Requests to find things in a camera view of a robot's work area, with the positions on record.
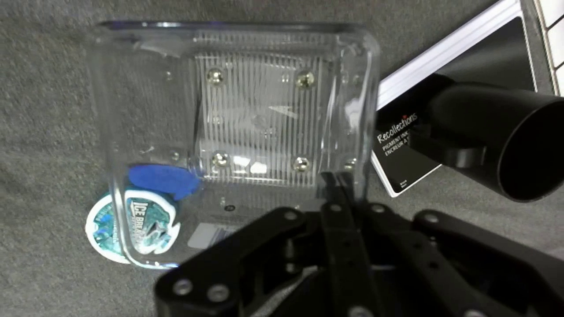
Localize grey table cloth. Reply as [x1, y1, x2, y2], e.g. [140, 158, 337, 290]
[0, 0, 496, 317]

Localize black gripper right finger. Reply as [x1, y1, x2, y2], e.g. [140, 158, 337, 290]
[328, 172, 564, 317]

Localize black cylindrical mug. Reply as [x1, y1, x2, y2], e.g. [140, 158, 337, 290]
[406, 75, 564, 202]

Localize black and white box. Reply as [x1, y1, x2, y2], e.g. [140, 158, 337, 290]
[372, 0, 564, 200]

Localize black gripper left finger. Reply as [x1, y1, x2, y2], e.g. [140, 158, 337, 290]
[154, 207, 323, 317]

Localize small clear square container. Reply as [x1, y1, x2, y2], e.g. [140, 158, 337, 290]
[87, 20, 381, 269]

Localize round blue floss container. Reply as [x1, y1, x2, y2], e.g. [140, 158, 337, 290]
[85, 163, 201, 263]

